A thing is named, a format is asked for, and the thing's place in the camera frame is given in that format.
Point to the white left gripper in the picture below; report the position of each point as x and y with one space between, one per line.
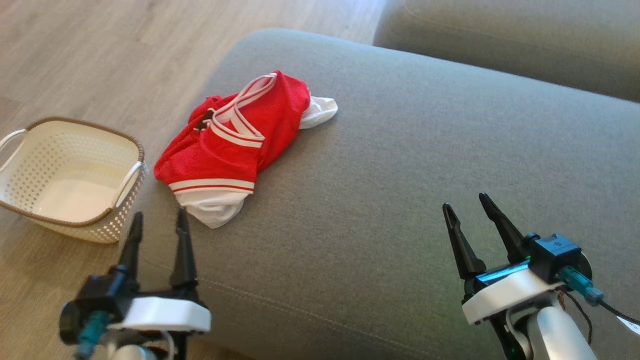
165 315

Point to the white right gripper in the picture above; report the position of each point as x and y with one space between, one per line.
500 295

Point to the red white basketball jersey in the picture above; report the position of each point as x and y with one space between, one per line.
230 155

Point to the grey sofa seat cushion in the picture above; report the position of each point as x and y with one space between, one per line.
400 175

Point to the cream perforated laundry basket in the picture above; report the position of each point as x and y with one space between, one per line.
75 165

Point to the grey sofa back cushion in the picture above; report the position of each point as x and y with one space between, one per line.
500 40

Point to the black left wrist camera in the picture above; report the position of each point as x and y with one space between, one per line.
102 295

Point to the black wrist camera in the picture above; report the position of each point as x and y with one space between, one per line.
555 252
102 295

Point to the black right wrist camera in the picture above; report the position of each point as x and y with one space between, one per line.
555 252

